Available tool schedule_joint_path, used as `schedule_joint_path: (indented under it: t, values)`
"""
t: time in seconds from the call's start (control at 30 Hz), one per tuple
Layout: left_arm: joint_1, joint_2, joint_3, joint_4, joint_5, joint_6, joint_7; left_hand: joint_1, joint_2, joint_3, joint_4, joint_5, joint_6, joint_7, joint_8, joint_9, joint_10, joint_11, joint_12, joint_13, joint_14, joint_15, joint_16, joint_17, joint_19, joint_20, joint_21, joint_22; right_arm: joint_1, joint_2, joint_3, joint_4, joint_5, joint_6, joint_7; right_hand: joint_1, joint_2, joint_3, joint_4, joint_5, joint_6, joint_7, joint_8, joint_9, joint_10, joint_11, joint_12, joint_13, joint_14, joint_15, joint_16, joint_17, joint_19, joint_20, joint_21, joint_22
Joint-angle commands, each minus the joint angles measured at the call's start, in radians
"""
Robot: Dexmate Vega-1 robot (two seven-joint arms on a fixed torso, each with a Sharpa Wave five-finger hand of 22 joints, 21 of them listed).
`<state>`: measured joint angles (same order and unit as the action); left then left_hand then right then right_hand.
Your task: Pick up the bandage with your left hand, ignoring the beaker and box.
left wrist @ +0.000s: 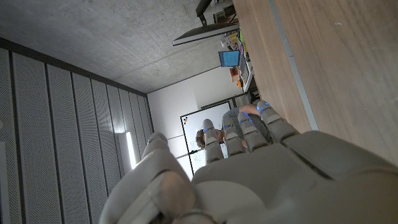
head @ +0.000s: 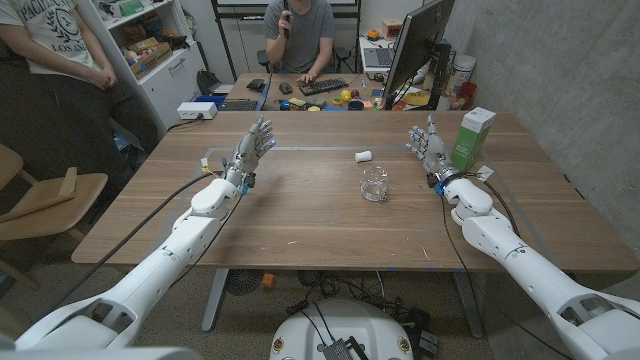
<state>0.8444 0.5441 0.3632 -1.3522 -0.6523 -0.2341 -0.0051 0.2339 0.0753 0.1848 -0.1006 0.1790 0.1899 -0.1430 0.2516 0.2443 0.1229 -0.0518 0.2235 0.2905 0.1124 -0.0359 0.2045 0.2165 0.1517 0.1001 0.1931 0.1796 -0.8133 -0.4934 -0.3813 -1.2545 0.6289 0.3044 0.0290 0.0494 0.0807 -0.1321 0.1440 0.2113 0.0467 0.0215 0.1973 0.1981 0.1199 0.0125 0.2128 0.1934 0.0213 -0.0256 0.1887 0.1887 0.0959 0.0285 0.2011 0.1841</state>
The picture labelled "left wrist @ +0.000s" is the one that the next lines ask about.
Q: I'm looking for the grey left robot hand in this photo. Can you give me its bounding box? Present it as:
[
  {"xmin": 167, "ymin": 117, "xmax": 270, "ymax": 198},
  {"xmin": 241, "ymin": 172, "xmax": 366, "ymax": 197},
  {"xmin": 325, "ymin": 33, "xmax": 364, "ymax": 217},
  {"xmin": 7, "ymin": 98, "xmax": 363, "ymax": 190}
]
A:
[{"xmin": 98, "ymin": 100, "xmax": 398, "ymax": 224}]

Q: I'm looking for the orange box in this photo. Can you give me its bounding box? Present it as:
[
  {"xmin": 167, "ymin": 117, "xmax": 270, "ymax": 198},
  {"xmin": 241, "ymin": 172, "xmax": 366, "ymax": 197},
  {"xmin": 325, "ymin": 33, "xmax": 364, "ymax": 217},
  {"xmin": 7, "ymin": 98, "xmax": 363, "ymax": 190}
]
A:
[{"xmin": 229, "ymin": 67, "xmax": 241, "ymax": 83}]

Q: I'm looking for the person in grey shirt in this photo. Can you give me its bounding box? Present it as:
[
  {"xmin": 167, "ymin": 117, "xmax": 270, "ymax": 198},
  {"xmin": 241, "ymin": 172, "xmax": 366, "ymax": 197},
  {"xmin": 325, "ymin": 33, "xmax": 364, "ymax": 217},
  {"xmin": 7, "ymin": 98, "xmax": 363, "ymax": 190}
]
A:
[{"xmin": 195, "ymin": 104, "xmax": 273, "ymax": 150}]

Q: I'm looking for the black framed whiteboard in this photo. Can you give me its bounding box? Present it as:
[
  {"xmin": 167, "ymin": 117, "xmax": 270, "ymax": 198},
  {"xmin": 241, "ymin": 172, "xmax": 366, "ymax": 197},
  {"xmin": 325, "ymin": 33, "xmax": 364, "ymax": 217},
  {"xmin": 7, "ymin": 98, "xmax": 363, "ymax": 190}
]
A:
[{"xmin": 180, "ymin": 101, "xmax": 233, "ymax": 175}]

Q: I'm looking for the black computer monitor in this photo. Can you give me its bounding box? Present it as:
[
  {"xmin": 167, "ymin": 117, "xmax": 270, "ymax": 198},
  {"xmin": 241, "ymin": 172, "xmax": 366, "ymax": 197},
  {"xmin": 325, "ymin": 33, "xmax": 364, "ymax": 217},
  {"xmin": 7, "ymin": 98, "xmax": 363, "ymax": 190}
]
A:
[{"xmin": 172, "ymin": 22, "xmax": 240, "ymax": 47}]

